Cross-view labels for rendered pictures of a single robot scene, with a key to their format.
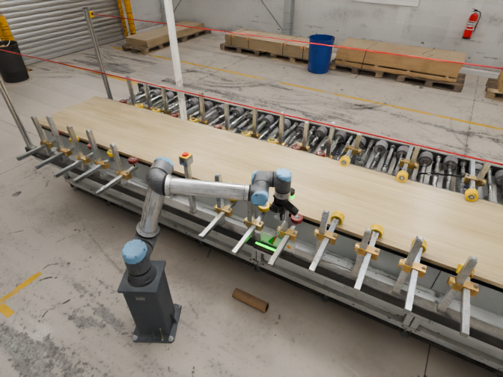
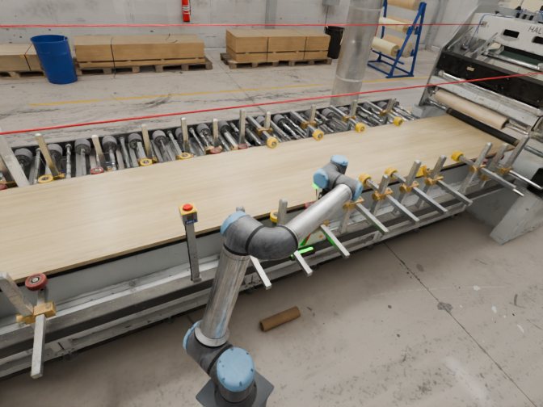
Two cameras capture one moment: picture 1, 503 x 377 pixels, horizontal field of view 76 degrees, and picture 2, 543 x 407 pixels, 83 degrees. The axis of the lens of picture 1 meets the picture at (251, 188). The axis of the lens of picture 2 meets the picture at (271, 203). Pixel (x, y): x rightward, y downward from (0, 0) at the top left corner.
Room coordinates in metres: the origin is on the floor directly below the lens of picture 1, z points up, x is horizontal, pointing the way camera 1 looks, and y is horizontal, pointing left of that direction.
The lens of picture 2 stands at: (1.02, 1.15, 2.16)
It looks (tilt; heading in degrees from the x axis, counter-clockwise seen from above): 39 degrees down; 302
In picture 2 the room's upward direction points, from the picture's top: 6 degrees clockwise
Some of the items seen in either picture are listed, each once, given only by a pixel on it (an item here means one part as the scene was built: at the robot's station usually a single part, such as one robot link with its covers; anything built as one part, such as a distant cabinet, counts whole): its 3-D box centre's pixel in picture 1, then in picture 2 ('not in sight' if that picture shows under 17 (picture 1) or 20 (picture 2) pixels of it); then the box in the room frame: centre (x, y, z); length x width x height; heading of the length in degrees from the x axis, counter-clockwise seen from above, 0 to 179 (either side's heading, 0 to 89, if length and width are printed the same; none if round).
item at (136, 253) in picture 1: (136, 256); (234, 372); (1.37, 0.73, 0.79); 0.17 x 0.15 x 0.18; 175
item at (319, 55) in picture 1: (320, 54); (56, 59); (7.38, -1.50, 0.36); 0.59 x 0.57 x 0.73; 148
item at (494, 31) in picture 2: not in sight; (498, 121); (0.74, -2.79, 0.95); 1.65 x 0.70 x 1.90; 151
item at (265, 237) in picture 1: (277, 242); (309, 239); (1.52, -0.18, 0.75); 0.26 x 0.01 x 0.10; 61
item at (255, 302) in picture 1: (250, 300); (280, 318); (1.54, 0.01, 0.04); 0.30 x 0.08 x 0.08; 61
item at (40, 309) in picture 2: (123, 173); (36, 313); (2.23, 1.08, 0.81); 0.13 x 0.06 x 0.05; 61
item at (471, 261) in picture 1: (455, 286); (429, 183); (1.04, -1.09, 0.92); 0.03 x 0.03 x 0.48; 61
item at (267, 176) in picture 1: (263, 179); (327, 176); (1.46, -0.06, 1.33); 0.12 x 0.12 x 0.09; 85
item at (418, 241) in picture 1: (406, 267); (406, 189); (1.16, -0.87, 0.93); 0.03 x 0.03 x 0.48; 61
